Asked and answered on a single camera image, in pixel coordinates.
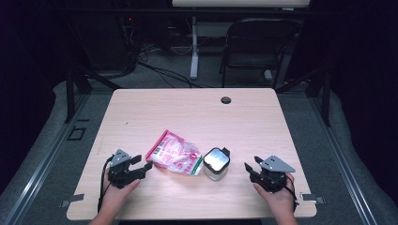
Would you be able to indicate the black folding chair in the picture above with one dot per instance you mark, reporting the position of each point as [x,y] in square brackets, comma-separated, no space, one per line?
[259,34]

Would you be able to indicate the dark equipment with red light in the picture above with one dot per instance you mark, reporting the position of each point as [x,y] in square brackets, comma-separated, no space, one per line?
[112,40]

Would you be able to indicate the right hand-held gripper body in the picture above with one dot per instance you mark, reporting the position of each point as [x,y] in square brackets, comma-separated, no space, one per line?
[273,179]

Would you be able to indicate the person's right hand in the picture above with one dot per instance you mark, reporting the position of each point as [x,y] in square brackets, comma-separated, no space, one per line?
[281,200]

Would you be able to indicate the person's left hand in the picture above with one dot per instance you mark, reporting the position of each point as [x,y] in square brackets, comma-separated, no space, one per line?
[114,197]

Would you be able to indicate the white desk leg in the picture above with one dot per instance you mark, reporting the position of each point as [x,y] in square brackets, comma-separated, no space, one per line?
[194,56]

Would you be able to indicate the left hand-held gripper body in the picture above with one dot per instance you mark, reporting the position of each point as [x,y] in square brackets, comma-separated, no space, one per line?
[120,175]

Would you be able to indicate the pink printed plastic bag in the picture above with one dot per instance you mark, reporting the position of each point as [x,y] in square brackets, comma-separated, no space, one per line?
[175,153]

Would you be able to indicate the glass jar with black lid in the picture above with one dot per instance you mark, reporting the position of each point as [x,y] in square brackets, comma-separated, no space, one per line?
[216,160]

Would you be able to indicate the aluminium floor rail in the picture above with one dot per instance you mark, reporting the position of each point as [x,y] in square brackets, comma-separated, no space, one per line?
[40,162]
[342,162]

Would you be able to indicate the black metal stand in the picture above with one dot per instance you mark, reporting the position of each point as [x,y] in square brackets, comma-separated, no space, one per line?
[70,93]
[326,100]

